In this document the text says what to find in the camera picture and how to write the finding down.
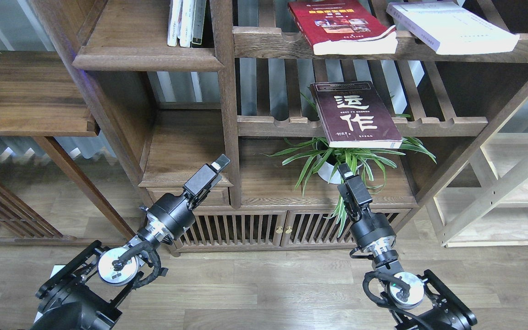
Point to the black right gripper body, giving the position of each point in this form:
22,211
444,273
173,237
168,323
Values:
371,231

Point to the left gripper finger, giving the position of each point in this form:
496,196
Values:
204,192
209,173

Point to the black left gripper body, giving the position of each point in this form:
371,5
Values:
172,215

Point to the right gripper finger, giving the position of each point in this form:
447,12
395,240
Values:
344,195
358,194

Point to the dark maroon book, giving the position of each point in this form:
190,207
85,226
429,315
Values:
354,116

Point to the white book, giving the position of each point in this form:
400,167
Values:
449,29
174,21
186,23

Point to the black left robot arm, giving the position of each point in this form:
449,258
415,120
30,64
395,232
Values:
87,292

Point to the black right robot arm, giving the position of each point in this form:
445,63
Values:
416,302

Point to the light wooden shelf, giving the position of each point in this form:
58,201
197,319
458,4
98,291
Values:
496,212

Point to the small wooden drawer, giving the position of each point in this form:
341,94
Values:
218,196

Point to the white plant pot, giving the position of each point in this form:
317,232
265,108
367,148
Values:
328,174

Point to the green spider plant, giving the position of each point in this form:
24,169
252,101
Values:
317,152

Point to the left slatted cabinet door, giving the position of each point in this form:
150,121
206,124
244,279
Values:
233,230

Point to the slatted cabinet door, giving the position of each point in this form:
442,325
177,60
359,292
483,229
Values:
233,230
315,229

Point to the right slatted cabinet door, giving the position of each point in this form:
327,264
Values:
315,229

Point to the dark wooden bookshelf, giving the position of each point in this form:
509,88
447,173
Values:
165,110

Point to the red book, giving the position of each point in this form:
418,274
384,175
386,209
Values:
342,27

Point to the dark upright book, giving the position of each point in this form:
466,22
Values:
199,13

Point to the dark wooden side table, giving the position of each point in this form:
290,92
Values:
38,99

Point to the dark slatted wooden rack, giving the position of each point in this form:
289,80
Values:
28,227

